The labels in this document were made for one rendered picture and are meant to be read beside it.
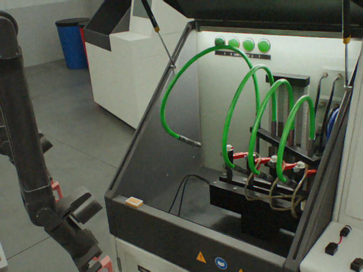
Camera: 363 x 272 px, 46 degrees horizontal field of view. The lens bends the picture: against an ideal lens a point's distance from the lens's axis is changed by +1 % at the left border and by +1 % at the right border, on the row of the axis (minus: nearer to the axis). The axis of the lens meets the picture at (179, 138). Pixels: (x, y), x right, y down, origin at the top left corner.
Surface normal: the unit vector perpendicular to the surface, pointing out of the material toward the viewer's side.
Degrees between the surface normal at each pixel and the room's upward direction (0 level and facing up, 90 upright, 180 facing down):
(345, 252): 0
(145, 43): 90
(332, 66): 90
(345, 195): 76
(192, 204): 0
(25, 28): 90
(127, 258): 90
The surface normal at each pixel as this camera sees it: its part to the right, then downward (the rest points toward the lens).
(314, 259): -0.07, -0.91
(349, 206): -0.60, 0.13
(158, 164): 0.79, 0.19
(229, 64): -0.60, 0.36
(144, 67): 0.52, 0.31
